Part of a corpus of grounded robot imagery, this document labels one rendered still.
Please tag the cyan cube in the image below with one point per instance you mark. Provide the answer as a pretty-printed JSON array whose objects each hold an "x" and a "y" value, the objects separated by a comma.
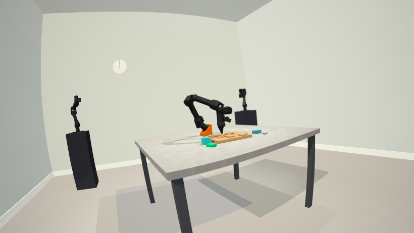
[{"x": 205, "y": 140}]

